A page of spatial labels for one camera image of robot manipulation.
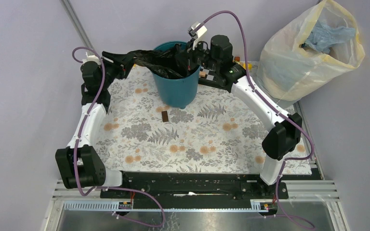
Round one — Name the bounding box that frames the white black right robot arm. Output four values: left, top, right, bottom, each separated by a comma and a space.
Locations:
186, 35, 303, 198

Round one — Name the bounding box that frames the dark brown rectangular tile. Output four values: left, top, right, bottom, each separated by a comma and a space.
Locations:
161, 111, 169, 123

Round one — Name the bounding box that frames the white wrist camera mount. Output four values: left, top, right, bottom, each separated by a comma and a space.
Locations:
82, 53, 101, 65
188, 22, 207, 50

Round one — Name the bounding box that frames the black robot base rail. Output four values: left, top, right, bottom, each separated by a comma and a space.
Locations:
100, 172, 289, 209

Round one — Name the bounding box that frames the blue crumpled plastic sheet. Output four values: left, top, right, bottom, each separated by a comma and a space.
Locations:
300, 21, 356, 54

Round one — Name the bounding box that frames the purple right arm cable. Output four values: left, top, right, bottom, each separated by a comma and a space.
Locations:
201, 10, 316, 231

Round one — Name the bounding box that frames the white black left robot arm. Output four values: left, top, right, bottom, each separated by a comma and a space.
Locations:
55, 51, 134, 198

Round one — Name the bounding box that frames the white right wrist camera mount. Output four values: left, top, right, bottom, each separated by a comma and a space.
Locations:
188, 22, 207, 50

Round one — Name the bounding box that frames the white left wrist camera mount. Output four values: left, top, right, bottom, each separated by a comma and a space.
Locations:
82, 53, 101, 65

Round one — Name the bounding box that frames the black white checkerboard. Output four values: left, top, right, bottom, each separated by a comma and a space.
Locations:
198, 67, 227, 90

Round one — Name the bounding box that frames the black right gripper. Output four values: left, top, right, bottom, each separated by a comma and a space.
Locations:
175, 37, 220, 72

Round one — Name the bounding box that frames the grey slotted cable duct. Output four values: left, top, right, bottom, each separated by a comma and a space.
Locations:
63, 199, 269, 213

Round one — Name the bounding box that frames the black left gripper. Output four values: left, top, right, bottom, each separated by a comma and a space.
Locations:
100, 51, 136, 90

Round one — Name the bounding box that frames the floral patterned table mat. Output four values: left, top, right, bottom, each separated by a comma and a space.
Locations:
73, 60, 313, 175

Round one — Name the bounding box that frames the large translucent plastic bag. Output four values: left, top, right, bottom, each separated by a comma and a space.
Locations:
255, 0, 365, 108

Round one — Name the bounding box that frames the black trash bag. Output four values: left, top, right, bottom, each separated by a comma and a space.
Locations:
129, 43, 199, 79

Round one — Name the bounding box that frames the teal plastic trash bin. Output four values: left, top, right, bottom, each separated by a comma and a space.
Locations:
151, 56, 201, 109

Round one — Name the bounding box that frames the yellow block near bag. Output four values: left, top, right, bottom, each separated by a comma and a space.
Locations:
243, 63, 252, 70

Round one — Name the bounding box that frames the aluminium frame post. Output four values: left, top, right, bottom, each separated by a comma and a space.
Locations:
60, 0, 104, 68

